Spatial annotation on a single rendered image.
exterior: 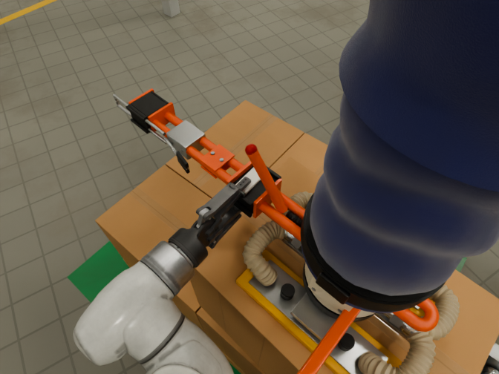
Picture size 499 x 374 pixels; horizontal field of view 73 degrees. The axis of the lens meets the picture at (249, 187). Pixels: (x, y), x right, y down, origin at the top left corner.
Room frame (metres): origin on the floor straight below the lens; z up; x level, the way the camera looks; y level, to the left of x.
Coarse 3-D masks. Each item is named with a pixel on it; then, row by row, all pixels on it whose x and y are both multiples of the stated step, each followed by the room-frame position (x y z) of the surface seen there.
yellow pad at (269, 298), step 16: (272, 256) 0.31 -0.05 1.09; (288, 272) 0.27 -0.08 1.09; (256, 288) 0.24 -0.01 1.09; (272, 288) 0.24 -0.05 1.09; (288, 288) 0.23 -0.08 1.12; (304, 288) 0.24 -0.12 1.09; (272, 304) 0.20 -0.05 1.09; (288, 304) 0.20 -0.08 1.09; (288, 320) 0.17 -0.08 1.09; (304, 336) 0.14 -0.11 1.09; (352, 336) 0.14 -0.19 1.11; (368, 336) 0.14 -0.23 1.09; (336, 352) 0.11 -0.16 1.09; (352, 352) 0.11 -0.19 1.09; (384, 352) 0.11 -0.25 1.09; (336, 368) 0.09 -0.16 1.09; (352, 368) 0.09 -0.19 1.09
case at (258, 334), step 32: (288, 160) 0.60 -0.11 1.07; (288, 192) 0.49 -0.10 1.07; (256, 224) 0.40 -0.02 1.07; (224, 256) 0.32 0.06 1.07; (288, 256) 0.32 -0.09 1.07; (224, 288) 0.24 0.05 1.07; (448, 288) 0.24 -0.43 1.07; (480, 288) 0.24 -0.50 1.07; (224, 320) 0.23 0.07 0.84; (256, 320) 0.18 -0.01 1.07; (480, 320) 0.18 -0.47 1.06; (256, 352) 0.15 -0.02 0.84; (288, 352) 0.12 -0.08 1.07; (448, 352) 0.12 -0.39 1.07; (480, 352) 0.12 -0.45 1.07
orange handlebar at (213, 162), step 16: (160, 128) 0.58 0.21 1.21; (208, 144) 0.53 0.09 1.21; (208, 160) 0.48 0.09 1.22; (224, 160) 0.48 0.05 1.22; (224, 176) 0.44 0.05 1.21; (272, 208) 0.36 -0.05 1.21; (288, 208) 0.36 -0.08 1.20; (288, 224) 0.32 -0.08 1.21; (432, 304) 0.17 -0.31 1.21; (336, 320) 0.14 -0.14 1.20; (352, 320) 0.14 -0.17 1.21; (416, 320) 0.14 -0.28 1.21; (432, 320) 0.14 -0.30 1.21; (336, 336) 0.12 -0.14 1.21; (320, 352) 0.09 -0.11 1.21; (304, 368) 0.07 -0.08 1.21
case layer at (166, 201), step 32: (224, 128) 1.25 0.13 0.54; (256, 128) 1.25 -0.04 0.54; (288, 128) 1.25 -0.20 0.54; (192, 160) 1.04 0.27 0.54; (320, 160) 1.04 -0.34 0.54; (160, 192) 0.85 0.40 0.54; (192, 192) 0.85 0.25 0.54; (128, 224) 0.69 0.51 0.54; (160, 224) 0.69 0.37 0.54; (192, 224) 0.69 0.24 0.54; (128, 256) 0.60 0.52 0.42; (192, 288) 0.42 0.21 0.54; (192, 320) 0.37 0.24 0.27; (224, 352) 0.26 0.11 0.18
